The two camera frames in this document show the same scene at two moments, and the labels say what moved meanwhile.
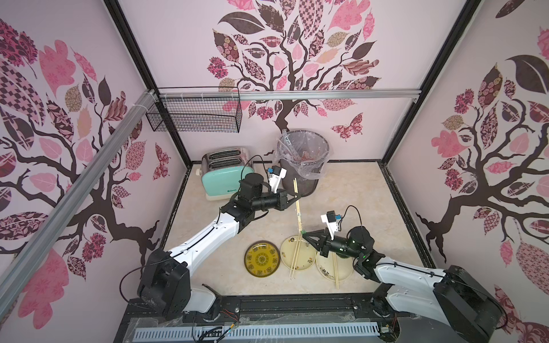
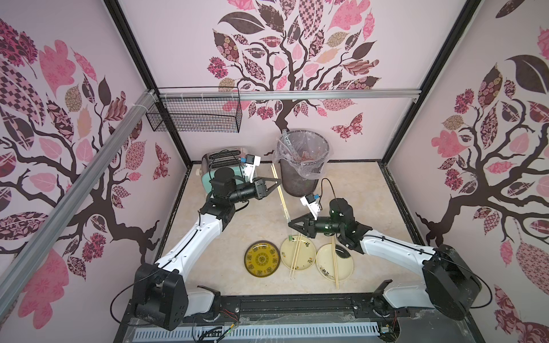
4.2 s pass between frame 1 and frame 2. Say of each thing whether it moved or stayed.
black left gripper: moved
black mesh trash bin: stayed
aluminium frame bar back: stayed
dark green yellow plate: stayed
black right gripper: moved
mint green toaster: stayed
